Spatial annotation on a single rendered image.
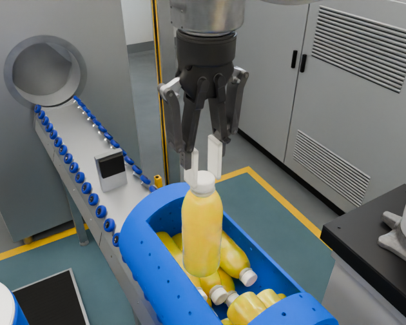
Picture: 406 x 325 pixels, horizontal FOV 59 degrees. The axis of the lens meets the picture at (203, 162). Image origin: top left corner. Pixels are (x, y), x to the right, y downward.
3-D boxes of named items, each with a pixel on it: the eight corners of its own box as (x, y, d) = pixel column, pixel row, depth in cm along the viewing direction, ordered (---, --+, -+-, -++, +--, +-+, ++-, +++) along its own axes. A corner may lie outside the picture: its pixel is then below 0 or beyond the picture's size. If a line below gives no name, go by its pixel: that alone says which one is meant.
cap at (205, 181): (214, 196, 57) (214, 187, 56) (189, 195, 57) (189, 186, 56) (214, 180, 60) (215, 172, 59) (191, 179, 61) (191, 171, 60)
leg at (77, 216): (87, 238, 241) (66, 162, 204) (89, 244, 237) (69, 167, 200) (78, 242, 238) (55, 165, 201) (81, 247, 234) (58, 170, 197)
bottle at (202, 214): (218, 278, 67) (223, 202, 56) (180, 276, 67) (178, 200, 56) (220, 249, 72) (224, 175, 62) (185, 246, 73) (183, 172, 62)
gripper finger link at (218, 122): (199, 68, 49) (208, 64, 50) (210, 133, 57) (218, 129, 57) (215, 78, 47) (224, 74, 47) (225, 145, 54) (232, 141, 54)
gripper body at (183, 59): (217, 16, 49) (214, 81, 54) (161, 24, 45) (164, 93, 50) (252, 29, 44) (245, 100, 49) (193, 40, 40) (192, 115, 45)
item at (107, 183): (125, 180, 142) (120, 147, 133) (129, 186, 140) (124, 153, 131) (100, 189, 138) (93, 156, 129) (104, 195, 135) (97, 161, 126)
